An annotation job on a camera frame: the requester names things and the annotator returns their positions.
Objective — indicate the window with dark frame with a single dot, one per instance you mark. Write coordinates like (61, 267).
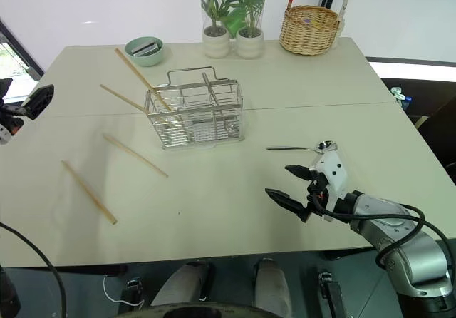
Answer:
(18, 65)

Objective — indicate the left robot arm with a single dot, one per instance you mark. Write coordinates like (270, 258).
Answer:
(7, 294)

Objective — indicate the wooden chopstick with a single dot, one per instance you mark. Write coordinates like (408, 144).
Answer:
(135, 155)
(123, 98)
(89, 192)
(137, 73)

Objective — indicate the potted plant white pot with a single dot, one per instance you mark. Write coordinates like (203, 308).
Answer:
(215, 41)
(250, 43)

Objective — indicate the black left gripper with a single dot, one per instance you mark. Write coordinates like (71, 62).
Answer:
(10, 115)

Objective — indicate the dark rounded robot torso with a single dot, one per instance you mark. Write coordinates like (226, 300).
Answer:
(199, 311)

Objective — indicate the black table base foot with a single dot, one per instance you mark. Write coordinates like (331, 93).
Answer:
(331, 293)
(132, 291)

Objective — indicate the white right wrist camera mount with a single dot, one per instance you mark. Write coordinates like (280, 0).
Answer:
(333, 174)

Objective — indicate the grey rounded robot leg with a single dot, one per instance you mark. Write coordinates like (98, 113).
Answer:
(272, 286)
(181, 286)

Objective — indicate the bright green object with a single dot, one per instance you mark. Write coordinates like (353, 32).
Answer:
(234, 23)

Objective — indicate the pale green bowl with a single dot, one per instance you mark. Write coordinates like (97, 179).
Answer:
(147, 59)

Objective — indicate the metal spoon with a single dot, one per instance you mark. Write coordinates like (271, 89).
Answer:
(326, 145)

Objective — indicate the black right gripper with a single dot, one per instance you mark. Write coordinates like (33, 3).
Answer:
(316, 195)

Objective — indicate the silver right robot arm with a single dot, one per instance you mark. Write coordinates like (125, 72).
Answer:
(409, 250)

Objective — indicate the metal box in bowl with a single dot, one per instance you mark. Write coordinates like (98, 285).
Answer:
(144, 48)

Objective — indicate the white and blue small item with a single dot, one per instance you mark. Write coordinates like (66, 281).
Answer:
(400, 95)

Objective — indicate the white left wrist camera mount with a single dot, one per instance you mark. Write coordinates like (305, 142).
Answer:
(3, 135)

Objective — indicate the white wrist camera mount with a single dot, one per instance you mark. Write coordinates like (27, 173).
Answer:
(3, 135)
(333, 174)

